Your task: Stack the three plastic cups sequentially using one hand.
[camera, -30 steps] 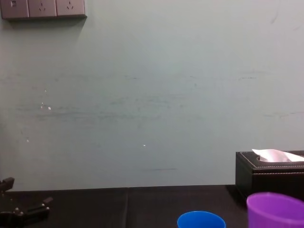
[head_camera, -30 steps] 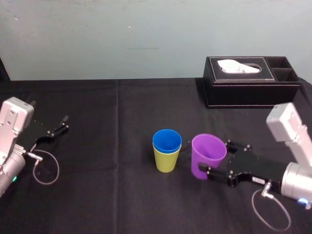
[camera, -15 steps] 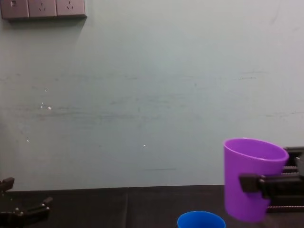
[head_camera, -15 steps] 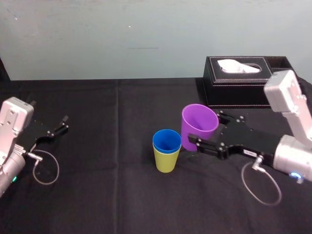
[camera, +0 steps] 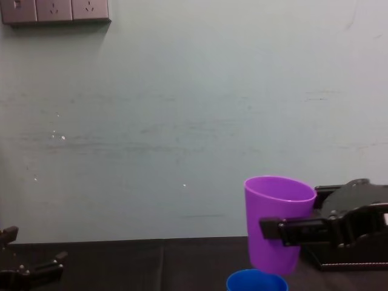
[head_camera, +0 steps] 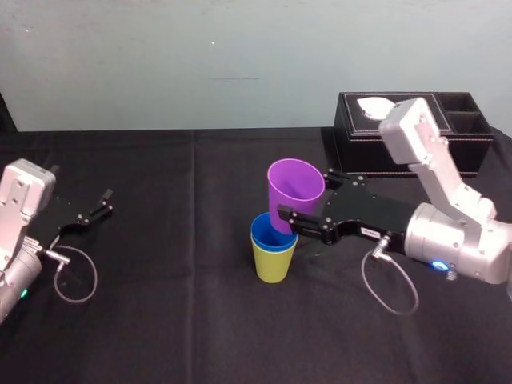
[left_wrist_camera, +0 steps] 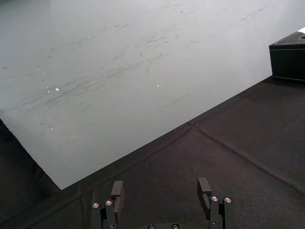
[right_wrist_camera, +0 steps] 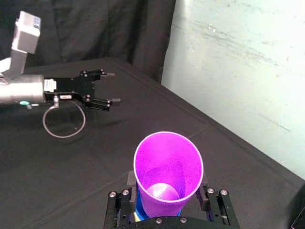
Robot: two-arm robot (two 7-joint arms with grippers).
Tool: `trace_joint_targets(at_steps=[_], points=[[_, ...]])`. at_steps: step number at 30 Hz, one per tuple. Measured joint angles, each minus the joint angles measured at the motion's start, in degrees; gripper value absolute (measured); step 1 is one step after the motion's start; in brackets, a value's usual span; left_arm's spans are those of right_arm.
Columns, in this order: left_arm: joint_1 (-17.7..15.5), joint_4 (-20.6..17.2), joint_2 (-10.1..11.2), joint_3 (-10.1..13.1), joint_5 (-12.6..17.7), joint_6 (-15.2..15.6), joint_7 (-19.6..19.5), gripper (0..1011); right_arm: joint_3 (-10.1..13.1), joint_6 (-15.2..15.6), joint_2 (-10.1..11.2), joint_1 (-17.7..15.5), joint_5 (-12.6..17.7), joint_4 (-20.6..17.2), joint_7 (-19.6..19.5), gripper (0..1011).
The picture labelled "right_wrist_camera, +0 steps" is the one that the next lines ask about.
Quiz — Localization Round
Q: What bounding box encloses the black backdrop cloth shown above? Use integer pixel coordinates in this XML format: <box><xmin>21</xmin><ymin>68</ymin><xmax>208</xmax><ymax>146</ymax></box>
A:
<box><xmin>0</xmin><ymin>0</ymin><xmax>177</xmax><ymax>83</ymax></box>

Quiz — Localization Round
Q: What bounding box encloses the thin grey looped cable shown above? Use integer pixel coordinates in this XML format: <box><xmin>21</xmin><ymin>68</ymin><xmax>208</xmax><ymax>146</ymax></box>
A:
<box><xmin>42</xmin><ymin>95</ymin><xmax>86</xmax><ymax>139</ymax></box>

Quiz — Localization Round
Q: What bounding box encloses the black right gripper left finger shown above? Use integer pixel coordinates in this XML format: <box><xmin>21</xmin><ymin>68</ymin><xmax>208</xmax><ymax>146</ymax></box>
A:
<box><xmin>103</xmin><ymin>170</ymin><xmax>139</xmax><ymax>229</ymax></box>

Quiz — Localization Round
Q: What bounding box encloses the black table cloth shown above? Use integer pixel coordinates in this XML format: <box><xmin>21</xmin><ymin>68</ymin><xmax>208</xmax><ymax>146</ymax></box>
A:
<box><xmin>0</xmin><ymin>57</ymin><xmax>305</xmax><ymax>229</ymax></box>

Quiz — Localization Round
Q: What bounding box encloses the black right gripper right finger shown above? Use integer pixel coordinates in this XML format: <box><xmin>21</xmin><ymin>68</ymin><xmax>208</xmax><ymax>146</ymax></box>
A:
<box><xmin>195</xmin><ymin>173</ymin><xmax>240</xmax><ymax>226</ymax></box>

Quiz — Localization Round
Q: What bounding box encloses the blue plastic cup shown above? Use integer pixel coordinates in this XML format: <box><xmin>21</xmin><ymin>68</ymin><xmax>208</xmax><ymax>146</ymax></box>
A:
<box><xmin>134</xmin><ymin>183</ymin><xmax>184</xmax><ymax>221</ymax></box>

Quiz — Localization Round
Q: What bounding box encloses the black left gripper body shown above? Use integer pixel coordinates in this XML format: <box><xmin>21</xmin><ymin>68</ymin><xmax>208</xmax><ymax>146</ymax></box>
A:
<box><xmin>43</xmin><ymin>75</ymin><xmax>96</xmax><ymax>106</ymax></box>

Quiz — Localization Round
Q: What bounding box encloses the purple plastic cup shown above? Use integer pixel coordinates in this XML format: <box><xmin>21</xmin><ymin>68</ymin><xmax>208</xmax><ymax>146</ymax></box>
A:
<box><xmin>133</xmin><ymin>131</ymin><xmax>204</xmax><ymax>219</ymax></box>

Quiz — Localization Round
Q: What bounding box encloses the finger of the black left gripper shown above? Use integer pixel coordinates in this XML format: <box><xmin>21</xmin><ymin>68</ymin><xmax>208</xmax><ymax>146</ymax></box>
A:
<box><xmin>80</xmin><ymin>69</ymin><xmax>116</xmax><ymax>78</ymax></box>
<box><xmin>83</xmin><ymin>94</ymin><xmax>122</xmax><ymax>112</ymax></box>

